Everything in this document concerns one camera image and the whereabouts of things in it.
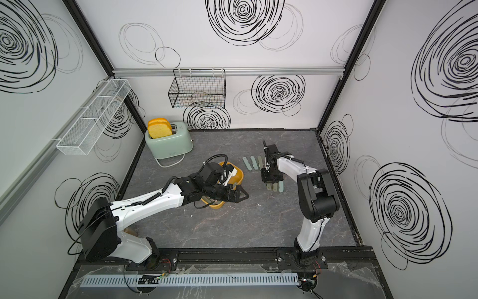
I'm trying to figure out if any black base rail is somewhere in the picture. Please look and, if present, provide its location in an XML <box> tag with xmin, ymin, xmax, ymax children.
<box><xmin>78</xmin><ymin>245</ymin><xmax>378</xmax><ymax>272</ymax></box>

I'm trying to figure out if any dark grey green knife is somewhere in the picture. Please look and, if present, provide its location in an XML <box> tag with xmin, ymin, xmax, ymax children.
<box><xmin>258</xmin><ymin>156</ymin><xmax>264</xmax><ymax>169</ymax></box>

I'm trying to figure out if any black corner frame post right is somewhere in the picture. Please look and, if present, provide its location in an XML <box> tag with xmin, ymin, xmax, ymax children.
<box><xmin>317</xmin><ymin>0</ymin><xmax>386</xmax><ymax>134</ymax></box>

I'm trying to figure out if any mint knife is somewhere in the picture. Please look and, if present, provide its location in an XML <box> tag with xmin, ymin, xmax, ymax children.
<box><xmin>242</xmin><ymin>157</ymin><xmax>252</xmax><ymax>171</ymax></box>

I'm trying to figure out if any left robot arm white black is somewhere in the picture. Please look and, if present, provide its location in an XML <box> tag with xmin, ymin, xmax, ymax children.
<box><xmin>77</xmin><ymin>154</ymin><xmax>249</xmax><ymax>264</ymax></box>

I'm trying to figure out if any black corner frame post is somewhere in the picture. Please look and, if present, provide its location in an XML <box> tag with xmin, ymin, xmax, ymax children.
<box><xmin>62</xmin><ymin>0</ymin><xmax>146</xmax><ymax>133</ymax></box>
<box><xmin>317</xmin><ymin>0</ymin><xmax>386</xmax><ymax>134</ymax></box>

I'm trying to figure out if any black corner frame post left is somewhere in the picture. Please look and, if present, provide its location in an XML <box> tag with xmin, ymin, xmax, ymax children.
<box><xmin>62</xmin><ymin>0</ymin><xmax>146</xmax><ymax>133</ymax></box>

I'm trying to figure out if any white toaster power cable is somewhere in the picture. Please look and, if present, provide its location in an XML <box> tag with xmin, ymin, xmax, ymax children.
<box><xmin>156</xmin><ymin>152</ymin><xmax>187</xmax><ymax>169</ymax></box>

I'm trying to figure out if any yellow toast slice rear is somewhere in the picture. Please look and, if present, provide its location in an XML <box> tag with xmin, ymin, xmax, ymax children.
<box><xmin>148</xmin><ymin>118</ymin><xmax>170</xmax><ymax>127</ymax></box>

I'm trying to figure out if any white mesh wall shelf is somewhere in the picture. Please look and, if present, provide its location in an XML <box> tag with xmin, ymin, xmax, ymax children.
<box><xmin>56</xmin><ymin>78</ymin><xmax>132</xmax><ymax>155</ymax></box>

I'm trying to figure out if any grey green fruit knife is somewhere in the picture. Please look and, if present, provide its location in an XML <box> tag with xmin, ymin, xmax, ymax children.
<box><xmin>250</xmin><ymin>156</ymin><xmax>259</xmax><ymax>170</ymax></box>

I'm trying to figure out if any aluminium wall rail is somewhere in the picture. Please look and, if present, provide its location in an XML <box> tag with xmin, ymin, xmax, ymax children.
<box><xmin>113</xmin><ymin>67</ymin><xmax>345</xmax><ymax>77</ymax></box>
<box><xmin>1</xmin><ymin>76</ymin><xmax>113</xmax><ymax>225</ymax></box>

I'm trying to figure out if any yellow storage box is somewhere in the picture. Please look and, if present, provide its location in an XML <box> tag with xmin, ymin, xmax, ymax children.
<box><xmin>201</xmin><ymin>162</ymin><xmax>244</xmax><ymax>209</ymax></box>

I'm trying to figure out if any mint green toaster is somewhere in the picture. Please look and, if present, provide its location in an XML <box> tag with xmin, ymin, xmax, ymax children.
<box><xmin>144</xmin><ymin>122</ymin><xmax>193</xmax><ymax>159</ymax></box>

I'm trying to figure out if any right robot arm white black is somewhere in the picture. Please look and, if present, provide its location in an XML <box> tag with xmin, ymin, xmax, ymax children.
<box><xmin>261</xmin><ymin>149</ymin><xmax>340</xmax><ymax>260</ymax></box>

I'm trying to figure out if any aluminium wall rail back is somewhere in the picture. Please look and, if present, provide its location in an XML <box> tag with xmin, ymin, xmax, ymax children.
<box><xmin>113</xmin><ymin>67</ymin><xmax>345</xmax><ymax>77</ymax></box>

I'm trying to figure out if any yellow toast slice front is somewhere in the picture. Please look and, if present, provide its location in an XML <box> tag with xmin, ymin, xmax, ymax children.
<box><xmin>148</xmin><ymin>122</ymin><xmax>173</xmax><ymax>139</ymax></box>

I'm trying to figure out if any black wire wall basket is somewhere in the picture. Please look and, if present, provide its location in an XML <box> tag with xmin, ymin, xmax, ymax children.
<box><xmin>168</xmin><ymin>68</ymin><xmax>227</xmax><ymax>108</ymax></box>

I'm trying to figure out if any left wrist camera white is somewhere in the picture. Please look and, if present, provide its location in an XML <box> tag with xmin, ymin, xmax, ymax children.
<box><xmin>223</xmin><ymin>164</ymin><xmax>238</xmax><ymax>186</ymax></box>

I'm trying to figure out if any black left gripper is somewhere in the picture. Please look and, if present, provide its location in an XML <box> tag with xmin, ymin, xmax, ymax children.
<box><xmin>203</xmin><ymin>183</ymin><xmax>250</xmax><ymax>203</ymax></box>

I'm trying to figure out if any yellow toast slice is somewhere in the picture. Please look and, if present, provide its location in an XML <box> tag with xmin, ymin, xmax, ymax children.
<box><xmin>148</xmin><ymin>122</ymin><xmax>173</xmax><ymax>139</ymax></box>
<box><xmin>148</xmin><ymin>118</ymin><xmax>170</xmax><ymax>127</ymax></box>

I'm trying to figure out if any white slotted cable duct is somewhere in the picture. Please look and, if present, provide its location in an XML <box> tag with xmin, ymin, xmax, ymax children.
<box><xmin>80</xmin><ymin>273</ymin><xmax>299</xmax><ymax>289</ymax></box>

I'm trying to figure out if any aluminium wall rail left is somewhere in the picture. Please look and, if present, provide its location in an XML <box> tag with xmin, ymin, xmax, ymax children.
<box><xmin>1</xmin><ymin>76</ymin><xmax>113</xmax><ymax>225</ymax></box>

